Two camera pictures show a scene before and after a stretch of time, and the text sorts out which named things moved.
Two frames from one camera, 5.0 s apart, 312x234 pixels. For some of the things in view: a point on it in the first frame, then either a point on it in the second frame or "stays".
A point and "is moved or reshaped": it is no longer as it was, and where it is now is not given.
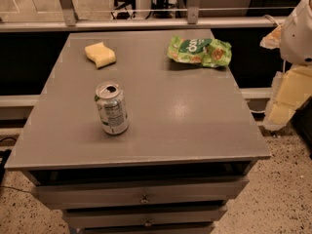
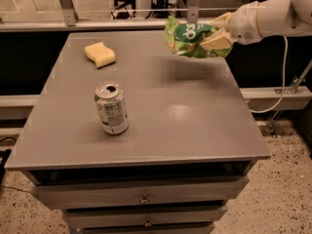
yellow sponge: x=101 y=55 stays
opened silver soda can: x=112 y=107 stays
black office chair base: x=125 y=8 stays
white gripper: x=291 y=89 to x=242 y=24
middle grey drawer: x=143 y=216 stays
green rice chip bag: x=207 y=52 is moved or reshaped
